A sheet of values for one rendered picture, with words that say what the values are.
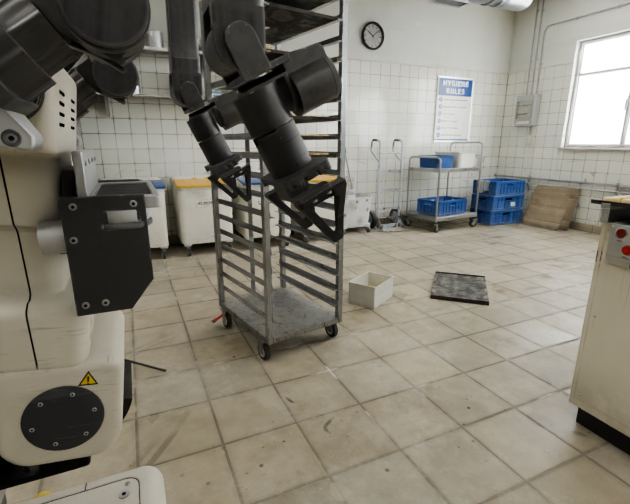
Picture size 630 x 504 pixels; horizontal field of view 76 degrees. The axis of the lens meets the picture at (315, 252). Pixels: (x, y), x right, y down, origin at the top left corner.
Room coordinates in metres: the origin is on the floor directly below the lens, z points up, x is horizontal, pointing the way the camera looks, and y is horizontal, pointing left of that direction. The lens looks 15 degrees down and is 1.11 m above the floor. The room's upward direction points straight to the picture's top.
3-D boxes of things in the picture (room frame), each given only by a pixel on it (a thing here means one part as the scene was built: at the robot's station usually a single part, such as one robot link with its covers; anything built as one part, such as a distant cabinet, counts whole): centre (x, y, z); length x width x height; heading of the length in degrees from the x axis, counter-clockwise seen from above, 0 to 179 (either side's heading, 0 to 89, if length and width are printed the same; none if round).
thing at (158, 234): (3.97, 1.78, 0.38); 0.64 x 0.54 x 0.77; 27
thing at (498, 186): (5.77, -2.61, 0.50); 0.60 x 0.40 x 0.20; 117
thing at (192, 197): (4.23, 1.19, 0.38); 0.64 x 0.54 x 0.77; 25
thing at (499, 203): (5.77, -2.61, 0.30); 0.60 x 0.40 x 0.20; 114
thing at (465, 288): (3.00, -1.14, 0.01); 0.60 x 0.40 x 0.03; 161
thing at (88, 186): (0.63, 0.34, 0.99); 0.28 x 0.16 x 0.22; 24
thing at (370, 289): (2.76, -0.41, 0.08); 0.30 x 0.22 x 0.16; 144
